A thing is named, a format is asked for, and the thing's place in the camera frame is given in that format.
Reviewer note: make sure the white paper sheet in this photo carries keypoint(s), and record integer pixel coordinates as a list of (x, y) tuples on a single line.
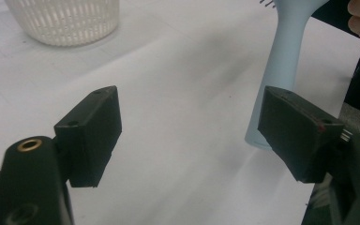
[(181, 109)]

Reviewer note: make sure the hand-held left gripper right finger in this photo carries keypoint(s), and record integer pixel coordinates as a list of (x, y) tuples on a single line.
[(296, 137)]

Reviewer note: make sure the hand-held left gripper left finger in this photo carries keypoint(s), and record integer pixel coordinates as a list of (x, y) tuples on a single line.
[(89, 140)]

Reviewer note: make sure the white plastic basket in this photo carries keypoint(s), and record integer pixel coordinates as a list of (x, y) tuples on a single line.
[(65, 22)]

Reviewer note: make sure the light blue hairbrush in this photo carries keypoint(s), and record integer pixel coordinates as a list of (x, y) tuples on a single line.
[(287, 62)]

